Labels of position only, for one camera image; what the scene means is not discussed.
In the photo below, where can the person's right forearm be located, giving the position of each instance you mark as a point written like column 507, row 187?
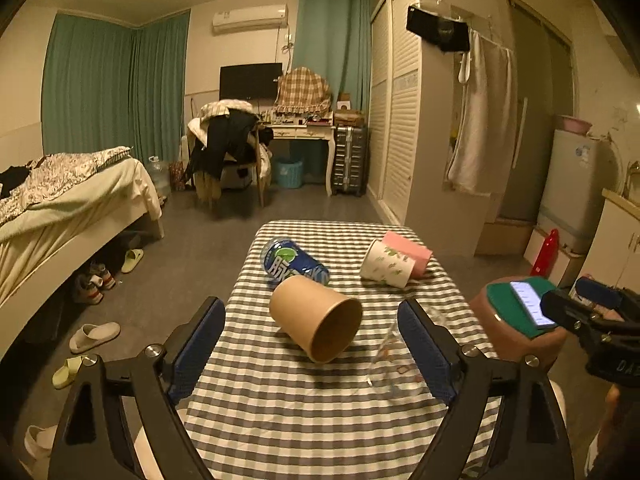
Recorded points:
column 617, row 420

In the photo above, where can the blue waste bin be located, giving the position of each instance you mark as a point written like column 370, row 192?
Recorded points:
column 288, row 172

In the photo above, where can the pink basin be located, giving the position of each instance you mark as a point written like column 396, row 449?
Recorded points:
column 574, row 123

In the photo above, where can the table with checked tablecloth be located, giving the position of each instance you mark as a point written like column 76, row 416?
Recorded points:
column 300, row 410

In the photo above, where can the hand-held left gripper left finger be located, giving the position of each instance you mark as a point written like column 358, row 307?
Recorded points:
column 200, row 345

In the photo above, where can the narrow green curtain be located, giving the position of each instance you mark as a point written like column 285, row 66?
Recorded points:
column 160, row 90

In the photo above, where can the water jug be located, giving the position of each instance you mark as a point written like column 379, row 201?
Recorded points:
column 160, row 177

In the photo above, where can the white desk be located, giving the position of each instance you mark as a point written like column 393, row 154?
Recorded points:
column 305, row 134

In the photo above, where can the white air conditioner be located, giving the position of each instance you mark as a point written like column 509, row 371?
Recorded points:
column 250, row 19

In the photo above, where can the clear plastic cup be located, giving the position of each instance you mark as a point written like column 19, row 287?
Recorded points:
column 392, row 370

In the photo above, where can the teal curtain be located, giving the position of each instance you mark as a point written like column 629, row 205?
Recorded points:
column 330, row 40

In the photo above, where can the red fire extinguisher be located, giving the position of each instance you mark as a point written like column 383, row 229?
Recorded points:
column 545, row 252

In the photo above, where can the white counter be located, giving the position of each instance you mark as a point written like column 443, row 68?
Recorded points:
column 617, row 240

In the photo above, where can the patterned blanket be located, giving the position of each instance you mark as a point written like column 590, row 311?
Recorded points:
column 65, row 172

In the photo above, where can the white leaf-print cup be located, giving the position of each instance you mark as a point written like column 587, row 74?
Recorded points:
column 387, row 262

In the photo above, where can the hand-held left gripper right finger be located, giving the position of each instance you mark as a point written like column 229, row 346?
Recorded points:
column 425, row 355

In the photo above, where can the smartphone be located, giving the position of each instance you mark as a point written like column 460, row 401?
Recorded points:
column 532, row 302

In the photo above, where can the pink box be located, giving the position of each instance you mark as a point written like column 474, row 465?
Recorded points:
column 410, row 250

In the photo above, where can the sneaker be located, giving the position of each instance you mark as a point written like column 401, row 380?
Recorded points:
column 103, row 275
column 87, row 291

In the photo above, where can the black cloth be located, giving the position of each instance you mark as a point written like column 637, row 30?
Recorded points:
column 12, row 179

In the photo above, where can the green slipper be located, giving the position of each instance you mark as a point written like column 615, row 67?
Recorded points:
column 132, row 260
column 70, row 371

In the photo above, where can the white slatted wardrobe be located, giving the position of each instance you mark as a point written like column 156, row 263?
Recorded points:
column 400, row 110

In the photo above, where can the chair piled with clothes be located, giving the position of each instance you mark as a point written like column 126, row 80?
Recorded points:
column 225, row 145

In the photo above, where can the grey suitcase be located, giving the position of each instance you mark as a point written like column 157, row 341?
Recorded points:
column 349, row 160

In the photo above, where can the bed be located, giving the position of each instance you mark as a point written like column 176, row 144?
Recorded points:
column 75, row 230

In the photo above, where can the plaid cloth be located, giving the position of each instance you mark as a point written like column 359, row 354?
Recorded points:
column 302, row 91

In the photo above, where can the brown round stool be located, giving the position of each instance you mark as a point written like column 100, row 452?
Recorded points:
column 510, row 345

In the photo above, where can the red patterned bag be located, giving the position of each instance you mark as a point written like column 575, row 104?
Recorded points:
column 177, row 176

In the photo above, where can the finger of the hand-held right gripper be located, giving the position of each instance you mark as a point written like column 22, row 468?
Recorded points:
column 595, row 288
column 562, row 307

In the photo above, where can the black bag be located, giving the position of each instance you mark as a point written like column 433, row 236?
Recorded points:
column 437, row 27

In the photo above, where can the blue drink can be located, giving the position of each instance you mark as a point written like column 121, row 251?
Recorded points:
column 295, row 265

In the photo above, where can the green pad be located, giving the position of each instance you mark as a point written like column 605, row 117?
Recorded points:
column 502, row 302

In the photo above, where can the wide green curtain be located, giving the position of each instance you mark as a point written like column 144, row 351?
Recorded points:
column 90, row 80

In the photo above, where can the black television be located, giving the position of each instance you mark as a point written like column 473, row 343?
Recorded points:
column 250, row 81

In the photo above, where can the white slipper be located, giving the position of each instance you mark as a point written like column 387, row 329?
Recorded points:
column 40, row 441
column 95, row 336

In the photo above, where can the wooden chair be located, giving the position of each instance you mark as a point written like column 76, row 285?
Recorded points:
column 261, row 170

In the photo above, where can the grey door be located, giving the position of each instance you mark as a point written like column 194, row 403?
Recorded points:
column 537, row 110

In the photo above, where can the brown paper cup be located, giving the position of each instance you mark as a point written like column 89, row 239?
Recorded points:
column 315, row 320

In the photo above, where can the small white fridge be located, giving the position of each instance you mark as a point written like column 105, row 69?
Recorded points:
column 575, row 190

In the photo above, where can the white towel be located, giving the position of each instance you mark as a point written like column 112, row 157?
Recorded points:
column 482, row 120

